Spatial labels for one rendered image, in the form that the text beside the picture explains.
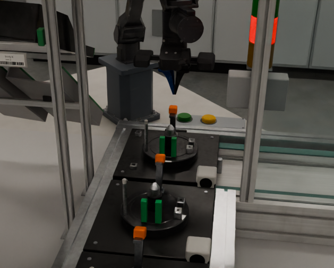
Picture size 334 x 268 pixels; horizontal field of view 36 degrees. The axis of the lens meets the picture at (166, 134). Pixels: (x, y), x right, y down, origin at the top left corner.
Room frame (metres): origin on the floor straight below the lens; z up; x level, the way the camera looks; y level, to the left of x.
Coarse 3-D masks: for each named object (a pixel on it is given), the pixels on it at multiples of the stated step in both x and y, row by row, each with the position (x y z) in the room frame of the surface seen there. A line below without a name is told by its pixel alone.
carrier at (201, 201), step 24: (120, 192) 0.93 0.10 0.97; (144, 192) 0.90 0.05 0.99; (168, 192) 0.90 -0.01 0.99; (192, 192) 0.93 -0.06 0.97; (96, 216) 0.84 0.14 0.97; (120, 216) 0.84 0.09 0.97; (144, 216) 0.80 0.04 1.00; (168, 216) 0.82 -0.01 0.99; (192, 216) 0.85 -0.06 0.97; (96, 240) 0.77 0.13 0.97; (120, 240) 0.77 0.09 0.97; (144, 240) 0.77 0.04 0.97; (168, 240) 0.77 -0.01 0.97; (192, 240) 0.75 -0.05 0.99
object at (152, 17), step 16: (144, 0) 4.16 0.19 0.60; (208, 0) 4.08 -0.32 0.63; (144, 16) 4.16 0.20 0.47; (160, 16) 4.13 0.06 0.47; (208, 16) 4.08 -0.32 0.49; (160, 32) 4.13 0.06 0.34; (208, 32) 4.08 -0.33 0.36; (144, 48) 4.16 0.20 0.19; (192, 48) 4.10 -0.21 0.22; (208, 48) 4.08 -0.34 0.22
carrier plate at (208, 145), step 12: (132, 132) 1.21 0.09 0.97; (156, 132) 1.21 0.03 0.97; (180, 132) 1.21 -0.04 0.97; (132, 144) 1.14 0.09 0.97; (204, 144) 1.15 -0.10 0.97; (216, 144) 1.15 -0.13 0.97; (132, 156) 1.08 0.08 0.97; (204, 156) 1.09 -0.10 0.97; (216, 156) 1.09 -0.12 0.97; (120, 168) 1.03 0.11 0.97; (144, 168) 1.03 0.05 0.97; (180, 168) 1.03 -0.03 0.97; (192, 168) 1.03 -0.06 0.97; (132, 180) 0.99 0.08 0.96; (144, 180) 0.99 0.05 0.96; (168, 180) 0.98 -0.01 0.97; (180, 180) 0.98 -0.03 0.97; (192, 180) 0.98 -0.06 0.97
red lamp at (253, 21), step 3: (252, 18) 0.95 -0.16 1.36; (255, 18) 0.94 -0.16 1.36; (252, 21) 0.95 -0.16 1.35; (255, 21) 0.94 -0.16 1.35; (252, 24) 0.95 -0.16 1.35; (255, 24) 0.94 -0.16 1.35; (252, 27) 0.95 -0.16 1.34; (255, 27) 0.94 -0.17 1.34; (252, 30) 0.95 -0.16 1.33; (252, 33) 0.95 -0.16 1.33; (252, 36) 0.95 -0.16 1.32; (249, 39) 0.96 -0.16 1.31; (252, 39) 0.95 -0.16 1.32; (252, 42) 0.95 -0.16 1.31
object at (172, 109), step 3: (171, 105) 1.16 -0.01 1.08; (174, 105) 1.16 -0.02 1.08; (171, 108) 1.14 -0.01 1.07; (174, 108) 1.14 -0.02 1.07; (171, 111) 1.14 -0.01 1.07; (174, 111) 1.14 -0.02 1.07; (171, 114) 1.13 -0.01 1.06; (174, 114) 1.13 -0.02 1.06; (171, 117) 1.13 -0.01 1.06; (174, 117) 1.13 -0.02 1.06; (171, 120) 1.15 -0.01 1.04; (174, 120) 1.14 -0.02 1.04; (171, 123) 1.15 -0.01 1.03; (174, 123) 1.14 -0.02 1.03; (174, 126) 1.14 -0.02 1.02
